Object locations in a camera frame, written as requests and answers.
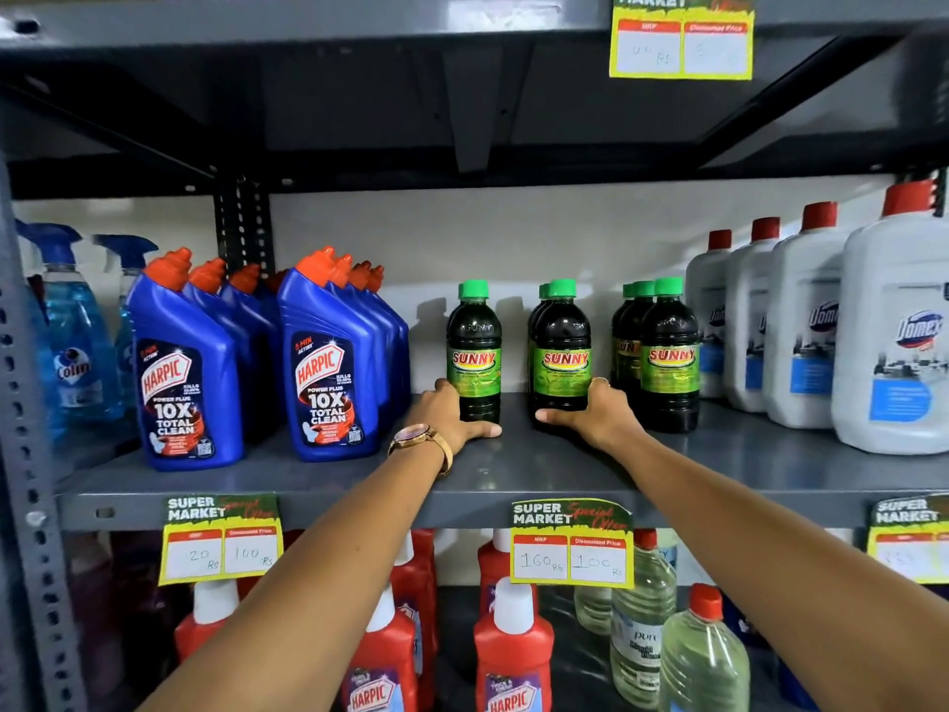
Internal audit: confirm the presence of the white jug red cap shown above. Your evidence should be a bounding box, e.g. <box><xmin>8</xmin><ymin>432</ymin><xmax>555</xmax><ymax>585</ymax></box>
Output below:
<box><xmin>724</xmin><ymin>217</ymin><xmax>784</xmax><ymax>414</ymax></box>
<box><xmin>831</xmin><ymin>179</ymin><xmax>949</xmax><ymax>456</ymax></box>
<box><xmin>685</xmin><ymin>229</ymin><xmax>735</xmax><ymax>400</ymax></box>
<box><xmin>763</xmin><ymin>201</ymin><xmax>854</xmax><ymax>430</ymax></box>

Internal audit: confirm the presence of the row of blue toilet cleaners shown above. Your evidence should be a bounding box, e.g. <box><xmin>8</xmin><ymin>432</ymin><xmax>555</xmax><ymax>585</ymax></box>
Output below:
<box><xmin>126</xmin><ymin>246</ymin><xmax>412</xmax><ymax>472</ymax></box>

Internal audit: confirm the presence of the yellow green price label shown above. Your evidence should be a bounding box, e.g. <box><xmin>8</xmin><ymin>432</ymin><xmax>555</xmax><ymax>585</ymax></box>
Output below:
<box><xmin>510</xmin><ymin>499</ymin><xmax>636</xmax><ymax>590</ymax></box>
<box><xmin>609</xmin><ymin>0</ymin><xmax>756</xmax><ymax>81</ymax></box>
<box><xmin>158</xmin><ymin>494</ymin><xmax>285</xmax><ymax>587</ymax></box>
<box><xmin>866</xmin><ymin>495</ymin><xmax>949</xmax><ymax>585</ymax></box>

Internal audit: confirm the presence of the blue glass cleaner spray bottle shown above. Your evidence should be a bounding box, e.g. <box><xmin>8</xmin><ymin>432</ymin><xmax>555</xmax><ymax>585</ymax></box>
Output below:
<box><xmin>15</xmin><ymin>222</ymin><xmax>126</xmax><ymax>429</ymax></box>
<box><xmin>92</xmin><ymin>234</ymin><xmax>160</xmax><ymax>408</ymax></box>

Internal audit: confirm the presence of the clear liquid bottle red cap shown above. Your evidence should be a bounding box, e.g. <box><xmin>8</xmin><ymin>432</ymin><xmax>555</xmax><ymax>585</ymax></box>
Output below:
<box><xmin>574</xmin><ymin>585</ymin><xmax>613</xmax><ymax>636</ymax></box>
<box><xmin>609</xmin><ymin>528</ymin><xmax>678</xmax><ymax>710</ymax></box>
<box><xmin>658</xmin><ymin>583</ymin><xmax>752</xmax><ymax>712</ymax></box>

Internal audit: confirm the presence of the person's left forearm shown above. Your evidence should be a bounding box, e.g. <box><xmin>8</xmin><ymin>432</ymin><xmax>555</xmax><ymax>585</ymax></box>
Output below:
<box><xmin>137</xmin><ymin>448</ymin><xmax>450</xmax><ymax>712</ymax></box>

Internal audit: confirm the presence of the grey metal shelf rack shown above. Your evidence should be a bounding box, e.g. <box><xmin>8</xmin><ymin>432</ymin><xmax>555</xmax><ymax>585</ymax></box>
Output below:
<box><xmin>0</xmin><ymin>0</ymin><xmax>949</xmax><ymax>712</ymax></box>

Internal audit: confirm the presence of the person's left hand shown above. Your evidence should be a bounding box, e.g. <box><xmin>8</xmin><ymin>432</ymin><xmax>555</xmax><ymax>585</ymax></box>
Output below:
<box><xmin>405</xmin><ymin>378</ymin><xmax>504</xmax><ymax>456</ymax></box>

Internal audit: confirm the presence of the group of red cleaner bottles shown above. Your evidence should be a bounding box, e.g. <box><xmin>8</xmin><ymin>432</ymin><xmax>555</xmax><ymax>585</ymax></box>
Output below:
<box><xmin>174</xmin><ymin>528</ymin><xmax>556</xmax><ymax>712</ymax></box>

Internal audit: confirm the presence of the group of dark green-capped bottles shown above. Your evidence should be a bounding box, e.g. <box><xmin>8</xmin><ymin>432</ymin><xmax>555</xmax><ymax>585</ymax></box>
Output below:
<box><xmin>457</xmin><ymin>277</ymin><xmax>702</xmax><ymax>435</ymax></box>

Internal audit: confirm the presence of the dark liquid bottle green cap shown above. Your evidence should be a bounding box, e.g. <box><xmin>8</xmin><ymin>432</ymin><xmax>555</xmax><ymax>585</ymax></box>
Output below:
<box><xmin>446</xmin><ymin>280</ymin><xmax>504</xmax><ymax>425</ymax></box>
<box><xmin>531</xmin><ymin>279</ymin><xmax>593</xmax><ymax>431</ymax></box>

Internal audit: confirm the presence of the rose gold wristwatch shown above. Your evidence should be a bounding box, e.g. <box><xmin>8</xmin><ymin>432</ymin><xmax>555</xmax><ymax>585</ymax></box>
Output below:
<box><xmin>387</xmin><ymin>424</ymin><xmax>455</xmax><ymax>480</ymax></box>

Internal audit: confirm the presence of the person's right forearm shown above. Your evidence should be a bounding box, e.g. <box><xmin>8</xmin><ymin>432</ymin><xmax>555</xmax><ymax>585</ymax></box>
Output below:
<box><xmin>604</xmin><ymin>430</ymin><xmax>949</xmax><ymax>712</ymax></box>

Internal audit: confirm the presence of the person's right hand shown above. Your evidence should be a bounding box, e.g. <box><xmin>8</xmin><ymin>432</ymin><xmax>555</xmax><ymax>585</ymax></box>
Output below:
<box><xmin>535</xmin><ymin>377</ymin><xmax>645</xmax><ymax>455</ymax></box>

